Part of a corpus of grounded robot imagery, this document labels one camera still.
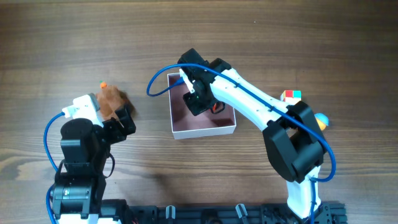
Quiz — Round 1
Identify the colourful puzzle cube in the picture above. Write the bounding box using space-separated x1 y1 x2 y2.
280 90 302 105

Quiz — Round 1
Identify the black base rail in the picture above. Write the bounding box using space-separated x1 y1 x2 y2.
99 200 347 224

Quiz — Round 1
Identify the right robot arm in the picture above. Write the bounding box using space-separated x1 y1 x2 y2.
177 49 330 219

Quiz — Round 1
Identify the left blue cable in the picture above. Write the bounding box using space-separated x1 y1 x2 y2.
43 111 66 224

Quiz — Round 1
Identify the orange duck toy blue cap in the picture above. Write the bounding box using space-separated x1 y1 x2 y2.
315 113 329 131

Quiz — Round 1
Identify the brown plush toy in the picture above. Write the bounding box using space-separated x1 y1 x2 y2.
96 82 136 120

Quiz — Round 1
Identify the pink white open box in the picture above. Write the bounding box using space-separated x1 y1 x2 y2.
169 84 236 139

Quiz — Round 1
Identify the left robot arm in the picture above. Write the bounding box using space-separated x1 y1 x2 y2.
46 105 137 223

